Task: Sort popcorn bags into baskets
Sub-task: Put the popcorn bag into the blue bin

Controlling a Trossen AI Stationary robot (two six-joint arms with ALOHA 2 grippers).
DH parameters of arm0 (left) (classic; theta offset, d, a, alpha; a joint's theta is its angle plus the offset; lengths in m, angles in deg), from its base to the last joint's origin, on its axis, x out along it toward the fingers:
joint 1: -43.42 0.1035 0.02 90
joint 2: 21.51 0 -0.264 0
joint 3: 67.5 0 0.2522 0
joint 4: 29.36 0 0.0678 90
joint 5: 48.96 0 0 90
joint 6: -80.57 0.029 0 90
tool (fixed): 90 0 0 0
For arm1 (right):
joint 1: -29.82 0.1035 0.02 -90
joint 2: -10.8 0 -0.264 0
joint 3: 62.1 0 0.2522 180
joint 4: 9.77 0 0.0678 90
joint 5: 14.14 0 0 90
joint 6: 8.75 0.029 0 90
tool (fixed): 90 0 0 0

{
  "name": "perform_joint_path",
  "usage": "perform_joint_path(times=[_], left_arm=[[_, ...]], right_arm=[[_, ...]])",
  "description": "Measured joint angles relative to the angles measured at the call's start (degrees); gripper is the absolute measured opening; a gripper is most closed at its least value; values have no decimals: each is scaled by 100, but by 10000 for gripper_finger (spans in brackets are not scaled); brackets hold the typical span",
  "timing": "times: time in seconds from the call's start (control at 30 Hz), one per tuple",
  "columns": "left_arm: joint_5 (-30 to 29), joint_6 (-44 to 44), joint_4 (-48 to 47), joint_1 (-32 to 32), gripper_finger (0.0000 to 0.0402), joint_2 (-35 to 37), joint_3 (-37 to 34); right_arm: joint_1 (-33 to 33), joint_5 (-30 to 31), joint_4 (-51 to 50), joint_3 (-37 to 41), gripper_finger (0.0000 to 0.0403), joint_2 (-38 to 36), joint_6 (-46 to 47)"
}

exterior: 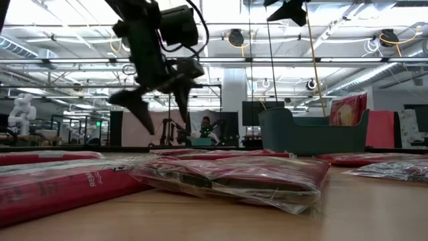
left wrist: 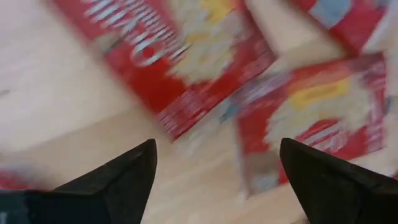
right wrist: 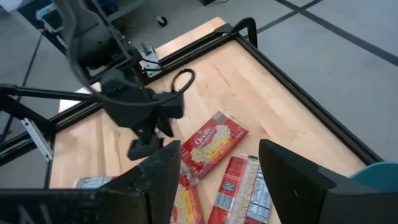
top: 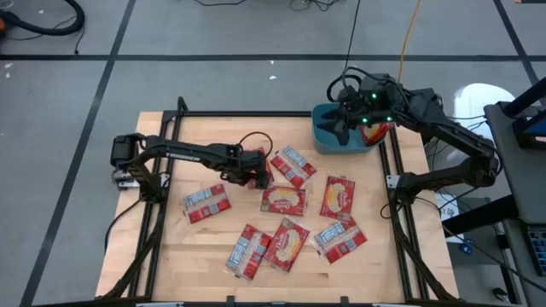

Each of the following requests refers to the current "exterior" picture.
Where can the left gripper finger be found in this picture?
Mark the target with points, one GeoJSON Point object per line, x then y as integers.
{"type": "Point", "coordinates": [137, 107]}
{"type": "Point", "coordinates": [182, 100]}

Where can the red popcorn bag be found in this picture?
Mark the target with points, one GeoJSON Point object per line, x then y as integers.
{"type": "Point", "coordinates": [234, 177]}
{"type": "Point", "coordinates": [50, 157]}
{"type": "Point", "coordinates": [347, 110]}
{"type": "Point", "coordinates": [368, 159]}
{"type": "Point", "coordinates": [67, 190]}
{"type": "Point", "coordinates": [394, 170]}
{"type": "Point", "coordinates": [250, 154]}

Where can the black lab robot arm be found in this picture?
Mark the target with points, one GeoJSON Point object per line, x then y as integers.
{"type": "Point", "coordinates": [224, 132]}
{"type": "Point", "coordinates": [167, 130]}

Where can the beige backdrop curtain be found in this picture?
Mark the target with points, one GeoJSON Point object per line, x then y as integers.
{"type": "Point", "coordinates": [140, 134]}

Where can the tall black panel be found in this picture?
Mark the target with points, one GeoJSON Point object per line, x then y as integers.
{"type": "Point", "coordinates": [116, 129]}

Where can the person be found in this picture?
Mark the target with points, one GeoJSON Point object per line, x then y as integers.
{"type": "Point", "coordinates": [205, 125]}

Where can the teal laptop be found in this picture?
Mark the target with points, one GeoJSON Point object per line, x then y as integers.
{"type": "Point", "coordinates": [200, 142]}

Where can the black monitor screen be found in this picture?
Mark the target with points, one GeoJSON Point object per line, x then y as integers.
{"type": "Point", "coordinates": [254, 112]}

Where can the long light strip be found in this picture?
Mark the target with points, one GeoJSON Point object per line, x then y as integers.
{"type": "Point", "coordinates": [351, 60]}

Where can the teal plastic basket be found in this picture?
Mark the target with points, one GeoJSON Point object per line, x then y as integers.
{"type": "Point", "coordinates": [301, 140]}

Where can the red cloth panel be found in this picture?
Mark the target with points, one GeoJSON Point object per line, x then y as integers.
{"type": "Point", "coordinates": [381, 129]}

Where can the patterned white cloth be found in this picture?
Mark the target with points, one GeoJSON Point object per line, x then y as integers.
{"type": "Point", "coordinates": [408, 129]}

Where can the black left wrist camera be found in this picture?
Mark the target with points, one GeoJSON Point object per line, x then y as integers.
{"type": "Point", "coordinates": [190, 68]}

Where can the black metal gantry frame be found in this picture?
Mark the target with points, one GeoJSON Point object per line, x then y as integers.
{"type": "Point", "coordinates": [214, 85]}

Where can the silver ventilation duct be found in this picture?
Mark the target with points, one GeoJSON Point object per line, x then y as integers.
{"type": "Point", "coordinates": [20, 48]}
{"type": "Point", "coordinates": [368, 78]}

